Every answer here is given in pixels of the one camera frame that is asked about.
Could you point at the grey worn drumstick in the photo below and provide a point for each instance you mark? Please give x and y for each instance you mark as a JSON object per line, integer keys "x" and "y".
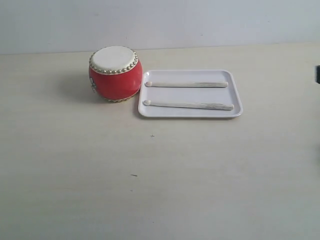
{"x": 187, "y": 85}

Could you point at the white drumstick with ball tip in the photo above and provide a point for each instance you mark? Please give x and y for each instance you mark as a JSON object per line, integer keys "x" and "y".
{"x": 207, "y": 106}

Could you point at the small red drum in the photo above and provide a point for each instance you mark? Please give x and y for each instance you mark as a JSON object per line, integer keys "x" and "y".
{"x": 115, "y": 73}

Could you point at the white plastic tray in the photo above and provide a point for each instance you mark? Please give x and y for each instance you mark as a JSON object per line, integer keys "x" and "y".
{"x": 226, "y": 96}

